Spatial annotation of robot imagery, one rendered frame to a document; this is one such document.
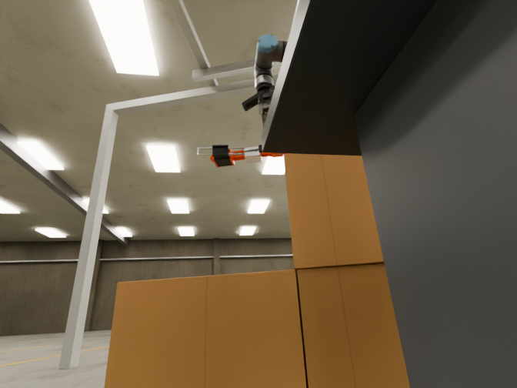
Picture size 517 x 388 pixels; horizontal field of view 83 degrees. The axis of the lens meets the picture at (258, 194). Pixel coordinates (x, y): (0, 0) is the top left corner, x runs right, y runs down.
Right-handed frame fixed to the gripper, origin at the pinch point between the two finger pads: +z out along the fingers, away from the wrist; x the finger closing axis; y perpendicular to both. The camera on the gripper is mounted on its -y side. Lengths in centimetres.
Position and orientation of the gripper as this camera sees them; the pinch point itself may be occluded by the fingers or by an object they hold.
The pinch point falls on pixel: (262, 125)
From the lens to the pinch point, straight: 135.6
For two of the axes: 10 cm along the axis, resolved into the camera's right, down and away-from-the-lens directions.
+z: 0.5, 9.3, -3.7
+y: 9.8, -1.1, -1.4
